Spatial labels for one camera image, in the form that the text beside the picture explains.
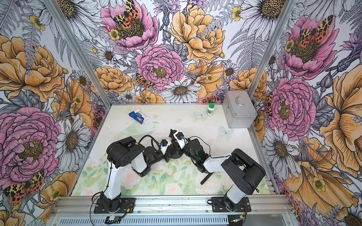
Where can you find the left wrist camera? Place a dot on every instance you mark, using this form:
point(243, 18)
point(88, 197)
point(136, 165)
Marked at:
point(164, 144)

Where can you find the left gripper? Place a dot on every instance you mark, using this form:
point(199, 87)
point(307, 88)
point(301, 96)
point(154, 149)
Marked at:
point(167, 155)

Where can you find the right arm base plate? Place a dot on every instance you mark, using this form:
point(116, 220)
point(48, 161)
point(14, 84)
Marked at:
point(225, 205)

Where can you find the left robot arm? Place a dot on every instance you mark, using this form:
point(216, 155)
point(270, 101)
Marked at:
point(121, 154)

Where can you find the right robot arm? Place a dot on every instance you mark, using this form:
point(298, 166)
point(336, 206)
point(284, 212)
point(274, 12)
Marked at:
point(245, 173)

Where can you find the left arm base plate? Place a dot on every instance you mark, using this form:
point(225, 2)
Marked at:
point(118, 206)

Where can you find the blue gauze bandage packet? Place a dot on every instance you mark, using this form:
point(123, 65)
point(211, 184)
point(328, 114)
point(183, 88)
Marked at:
point(138, 116)

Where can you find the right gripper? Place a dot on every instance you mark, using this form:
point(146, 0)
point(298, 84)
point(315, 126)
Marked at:
point(176, 144)

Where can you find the white green-capped pill bottle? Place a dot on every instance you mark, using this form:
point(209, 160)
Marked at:
point(211, 108)

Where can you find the aluminium front rail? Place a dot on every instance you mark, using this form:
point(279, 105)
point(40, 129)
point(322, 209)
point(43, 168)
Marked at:
point(79, 206)

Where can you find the silver first aid case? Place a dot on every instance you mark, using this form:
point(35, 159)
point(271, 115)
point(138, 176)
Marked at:
point(238, 109)

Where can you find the white vented cable duct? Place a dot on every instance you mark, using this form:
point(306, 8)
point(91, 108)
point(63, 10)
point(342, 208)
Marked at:
point(143, 220)

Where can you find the black round stand base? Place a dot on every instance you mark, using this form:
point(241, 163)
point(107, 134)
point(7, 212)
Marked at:
point(176, 153)

